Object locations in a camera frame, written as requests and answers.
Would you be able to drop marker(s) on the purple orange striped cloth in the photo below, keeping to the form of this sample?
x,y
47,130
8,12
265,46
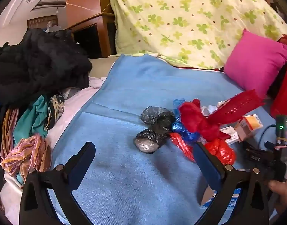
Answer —
x,y
8,129

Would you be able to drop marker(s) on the person's right hand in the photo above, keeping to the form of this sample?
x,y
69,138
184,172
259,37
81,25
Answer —
x,y
283,191

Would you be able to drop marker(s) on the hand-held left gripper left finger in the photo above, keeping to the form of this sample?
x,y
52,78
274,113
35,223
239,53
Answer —
x,y
83,161

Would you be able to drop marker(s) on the crinkled red plastic bag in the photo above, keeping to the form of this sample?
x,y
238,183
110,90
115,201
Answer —
x,y
286,39

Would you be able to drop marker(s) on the red mesh basket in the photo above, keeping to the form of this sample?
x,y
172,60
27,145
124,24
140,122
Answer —
x,y
237,105

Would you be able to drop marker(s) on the wooden wall panel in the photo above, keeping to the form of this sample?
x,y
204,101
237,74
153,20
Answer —
x,y
82,0

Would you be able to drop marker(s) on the beige cushion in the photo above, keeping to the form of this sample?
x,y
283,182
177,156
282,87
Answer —
x,y
100,66

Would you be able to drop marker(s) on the black plastic bag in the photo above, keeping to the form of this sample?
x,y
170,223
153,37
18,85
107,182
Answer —
x,y
148,141
157,117

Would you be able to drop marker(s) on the green clover print quilt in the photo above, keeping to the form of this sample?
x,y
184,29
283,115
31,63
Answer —
x,y
181,16

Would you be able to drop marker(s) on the small red plastic bag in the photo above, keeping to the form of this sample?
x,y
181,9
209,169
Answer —
x,y
181,146
222,151

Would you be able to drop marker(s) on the orange white cardboard box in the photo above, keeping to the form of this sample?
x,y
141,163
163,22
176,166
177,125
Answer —
x,y
251,123

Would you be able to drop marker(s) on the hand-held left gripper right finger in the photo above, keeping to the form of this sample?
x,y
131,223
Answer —
x,y
206,166

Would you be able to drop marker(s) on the blue blanket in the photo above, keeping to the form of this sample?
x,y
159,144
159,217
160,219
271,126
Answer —
x,y
124,98

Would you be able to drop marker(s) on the pink orange striped scarf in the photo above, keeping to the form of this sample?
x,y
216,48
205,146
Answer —
x,y
26,152

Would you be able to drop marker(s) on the white medicine box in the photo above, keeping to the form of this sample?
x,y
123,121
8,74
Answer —
x,y
230,134

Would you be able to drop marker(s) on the blue white packet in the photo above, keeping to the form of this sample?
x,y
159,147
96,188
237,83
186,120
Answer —
x,y
227,199

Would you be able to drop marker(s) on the white paper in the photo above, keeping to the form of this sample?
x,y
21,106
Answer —
x,y
210,109

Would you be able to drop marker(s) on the red paper bag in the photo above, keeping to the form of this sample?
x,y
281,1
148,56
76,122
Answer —
x,y
284,91

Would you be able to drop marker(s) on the blue plastic bag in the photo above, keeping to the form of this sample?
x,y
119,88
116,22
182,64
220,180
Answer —
x,y
182,127

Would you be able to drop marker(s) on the pink pillow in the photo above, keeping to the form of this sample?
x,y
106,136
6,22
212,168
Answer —
x,y
253,61

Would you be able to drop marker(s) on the large red plastic bag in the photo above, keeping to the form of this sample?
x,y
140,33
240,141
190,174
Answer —
x,y
195,119

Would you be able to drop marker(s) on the brown yellow striped scarf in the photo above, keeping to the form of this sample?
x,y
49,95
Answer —
x,y
55,109

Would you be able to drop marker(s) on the teal cloth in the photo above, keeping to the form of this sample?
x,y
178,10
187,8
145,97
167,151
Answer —
x,y
32,119

